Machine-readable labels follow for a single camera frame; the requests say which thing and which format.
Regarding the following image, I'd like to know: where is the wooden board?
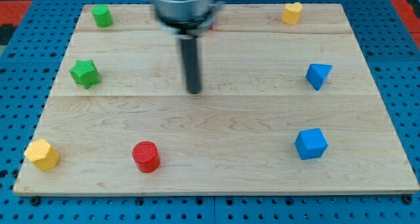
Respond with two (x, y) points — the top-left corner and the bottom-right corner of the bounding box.
(14, 4), (419, 196)

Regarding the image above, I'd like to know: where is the blue cube block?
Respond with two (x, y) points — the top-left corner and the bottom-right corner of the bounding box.
(295, 127), (328, 160)

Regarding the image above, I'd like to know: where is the blue triangular block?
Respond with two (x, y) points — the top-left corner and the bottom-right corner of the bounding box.
(305, 64), (332, 91)

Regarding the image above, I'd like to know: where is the yellow heart block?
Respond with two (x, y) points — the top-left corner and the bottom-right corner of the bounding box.
(282, 2), (303, 25)

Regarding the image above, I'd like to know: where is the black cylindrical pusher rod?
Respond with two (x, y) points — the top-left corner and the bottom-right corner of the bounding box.
(179, 37), (201, 94)

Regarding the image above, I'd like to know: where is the red cylinder block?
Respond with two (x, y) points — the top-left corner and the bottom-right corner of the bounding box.
(132, 141), (160, 173)

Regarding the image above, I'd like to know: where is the green star block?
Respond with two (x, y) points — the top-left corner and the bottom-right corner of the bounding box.
(70, 60), (101, 89)

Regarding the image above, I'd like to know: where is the green cylinder block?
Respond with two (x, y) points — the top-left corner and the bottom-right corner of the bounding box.
(91, 4), (113, 28)

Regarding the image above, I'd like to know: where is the yellow hexagon block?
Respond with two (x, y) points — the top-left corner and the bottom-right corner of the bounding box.
(24, 139), (60, 171)

